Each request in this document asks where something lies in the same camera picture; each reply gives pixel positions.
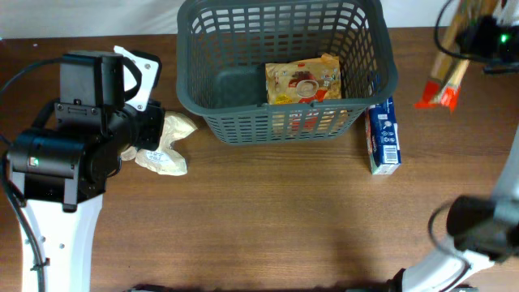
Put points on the beige coffee mix bag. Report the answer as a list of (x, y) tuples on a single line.
[(308, 81)]

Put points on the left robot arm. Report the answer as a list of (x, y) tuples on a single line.
[(55, 173)]

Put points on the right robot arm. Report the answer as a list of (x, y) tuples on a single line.
[(471, 234)]

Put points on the grey plastic basket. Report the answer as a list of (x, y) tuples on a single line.
[(263, 72)]

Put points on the blue white carton box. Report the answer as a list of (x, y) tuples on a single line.
[(382, 138)]

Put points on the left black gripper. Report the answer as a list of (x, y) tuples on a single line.
[(154, 126)]

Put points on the red spaghetti packet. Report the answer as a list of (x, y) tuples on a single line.
[(443, 85)]

